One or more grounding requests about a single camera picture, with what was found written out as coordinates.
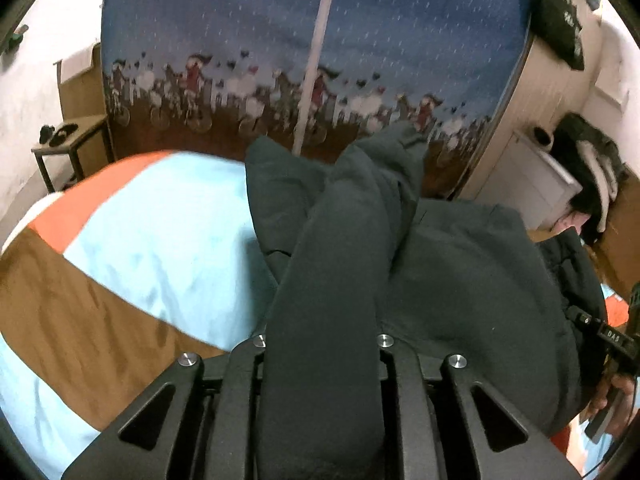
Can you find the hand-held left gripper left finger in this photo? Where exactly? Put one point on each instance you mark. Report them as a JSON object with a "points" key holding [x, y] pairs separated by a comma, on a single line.
{"points": [[245, 366]]}

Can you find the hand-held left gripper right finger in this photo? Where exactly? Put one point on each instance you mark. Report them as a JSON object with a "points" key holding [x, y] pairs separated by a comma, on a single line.
{"points": [[396, 366]]}

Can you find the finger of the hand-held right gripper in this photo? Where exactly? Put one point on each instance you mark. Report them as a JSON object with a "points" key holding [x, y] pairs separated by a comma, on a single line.
{"points": [[582, 316]]}

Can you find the dark green padded jacket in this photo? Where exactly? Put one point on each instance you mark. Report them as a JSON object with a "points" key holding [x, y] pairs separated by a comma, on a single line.
{"points": [[450, 270]]}

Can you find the pile of clothes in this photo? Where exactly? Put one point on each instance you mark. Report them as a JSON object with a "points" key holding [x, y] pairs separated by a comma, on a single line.
{"points": [[590, 160]]}

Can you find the person's right hand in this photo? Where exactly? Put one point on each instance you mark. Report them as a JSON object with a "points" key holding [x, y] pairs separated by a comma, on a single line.
{"points": [[627, 392]]}

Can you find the wooden headboard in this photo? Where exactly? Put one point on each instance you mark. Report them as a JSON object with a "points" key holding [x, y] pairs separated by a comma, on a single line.
{"points": [[625, 240]]}

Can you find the pink cloth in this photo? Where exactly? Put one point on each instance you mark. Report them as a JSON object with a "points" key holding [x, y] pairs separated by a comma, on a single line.
{"points": [[570, 222]]}

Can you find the white cabinet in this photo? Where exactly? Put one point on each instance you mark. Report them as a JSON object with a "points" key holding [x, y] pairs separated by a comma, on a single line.
{"points": [[530, 185]]}

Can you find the black and white small object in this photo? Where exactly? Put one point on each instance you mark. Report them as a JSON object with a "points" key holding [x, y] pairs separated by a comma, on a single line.
{"points": [[542, 136]]}

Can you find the beige wardrobe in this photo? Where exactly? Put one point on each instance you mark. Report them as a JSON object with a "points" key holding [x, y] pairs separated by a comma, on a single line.
{"points": [[540, 95]]}

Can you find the small side table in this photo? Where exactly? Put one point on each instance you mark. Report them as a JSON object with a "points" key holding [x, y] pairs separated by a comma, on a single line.
{"points": [[82, 132]]}

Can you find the small black gadget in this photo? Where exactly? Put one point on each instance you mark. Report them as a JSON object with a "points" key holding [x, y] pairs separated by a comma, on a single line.
{"points": [[62, 132]]}

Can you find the black hanging bag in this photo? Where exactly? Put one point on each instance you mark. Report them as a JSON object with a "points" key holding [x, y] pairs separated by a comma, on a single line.
{"points": [[555, 20]]}

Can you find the white pole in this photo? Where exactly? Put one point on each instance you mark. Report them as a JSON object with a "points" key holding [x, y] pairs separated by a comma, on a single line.
{"points": [[317, 60]]}

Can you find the cardboard box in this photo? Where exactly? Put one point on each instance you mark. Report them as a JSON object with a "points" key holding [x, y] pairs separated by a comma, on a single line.
{"points": [[80, 95]]}

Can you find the blue printed curtain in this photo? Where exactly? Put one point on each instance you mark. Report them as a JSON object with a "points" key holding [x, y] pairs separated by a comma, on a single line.
{"points": [[225, 20]]}

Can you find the white wall box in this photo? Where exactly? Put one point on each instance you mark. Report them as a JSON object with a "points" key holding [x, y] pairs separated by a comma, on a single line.
{"points": [[612, 94]]}

